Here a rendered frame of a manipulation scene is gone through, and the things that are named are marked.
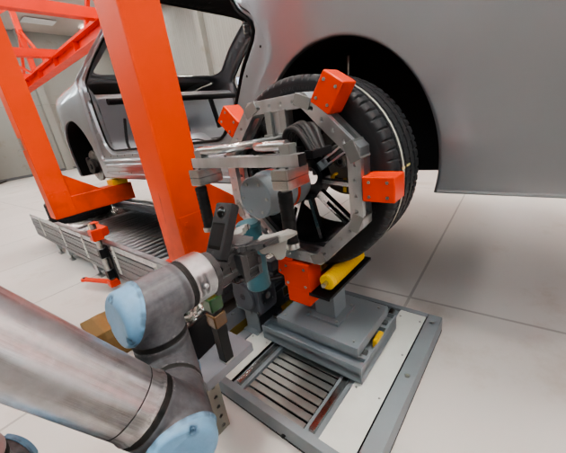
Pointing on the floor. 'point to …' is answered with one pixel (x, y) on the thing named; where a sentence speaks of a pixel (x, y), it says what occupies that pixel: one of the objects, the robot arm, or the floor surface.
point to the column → (218, 408)
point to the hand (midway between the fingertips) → (271, 225)
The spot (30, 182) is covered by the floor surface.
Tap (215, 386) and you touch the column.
